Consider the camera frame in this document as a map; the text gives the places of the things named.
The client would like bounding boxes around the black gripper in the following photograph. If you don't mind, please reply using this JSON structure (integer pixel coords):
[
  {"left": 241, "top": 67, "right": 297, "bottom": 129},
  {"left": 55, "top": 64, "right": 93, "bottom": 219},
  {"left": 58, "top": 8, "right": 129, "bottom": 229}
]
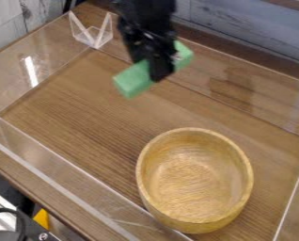
[{"left": 113, "top": 0, "right": 178, "bottom": 82}]

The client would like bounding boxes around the green rectangular block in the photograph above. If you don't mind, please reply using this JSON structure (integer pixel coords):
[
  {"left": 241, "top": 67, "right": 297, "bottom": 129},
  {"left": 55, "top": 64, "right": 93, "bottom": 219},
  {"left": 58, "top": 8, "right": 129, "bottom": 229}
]
[{"left": 114, "top": 40, "right": 194, "bottom": 98}]

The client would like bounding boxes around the brown wooden bowl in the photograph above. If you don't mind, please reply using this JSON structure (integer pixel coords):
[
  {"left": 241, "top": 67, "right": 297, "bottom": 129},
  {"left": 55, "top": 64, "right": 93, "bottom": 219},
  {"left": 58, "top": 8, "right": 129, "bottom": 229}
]
[{"left": 137, "top": 127, "right": 254, "bottom": 234}]

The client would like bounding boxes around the yellow black device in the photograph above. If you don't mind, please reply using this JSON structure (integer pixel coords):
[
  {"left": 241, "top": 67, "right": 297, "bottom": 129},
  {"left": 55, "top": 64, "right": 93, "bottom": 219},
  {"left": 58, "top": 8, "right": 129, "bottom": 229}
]
[{"left": 15, "top": 208, "right": 66, "bottom": 241}]

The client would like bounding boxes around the clear acrylic corner bracket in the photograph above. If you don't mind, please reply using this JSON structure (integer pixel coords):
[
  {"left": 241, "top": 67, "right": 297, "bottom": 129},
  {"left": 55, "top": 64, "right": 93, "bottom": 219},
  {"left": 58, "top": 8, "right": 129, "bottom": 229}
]
[{"left": 69, "top": 12, "right": 114, "bottom": 49}]

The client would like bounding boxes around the clear acrylic front wall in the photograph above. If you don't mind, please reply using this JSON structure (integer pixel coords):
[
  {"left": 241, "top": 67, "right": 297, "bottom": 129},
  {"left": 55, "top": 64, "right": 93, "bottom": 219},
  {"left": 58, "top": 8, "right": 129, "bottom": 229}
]
[{"left": 0, "top": 118, "right": 194, "bottom": 241}]

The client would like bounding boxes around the black cable lower left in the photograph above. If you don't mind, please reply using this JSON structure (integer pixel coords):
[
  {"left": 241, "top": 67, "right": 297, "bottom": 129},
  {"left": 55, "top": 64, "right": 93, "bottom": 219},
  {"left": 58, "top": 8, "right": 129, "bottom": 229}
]
[{"left": 0, "top": 206, "right": 33, "bottom": 241}]

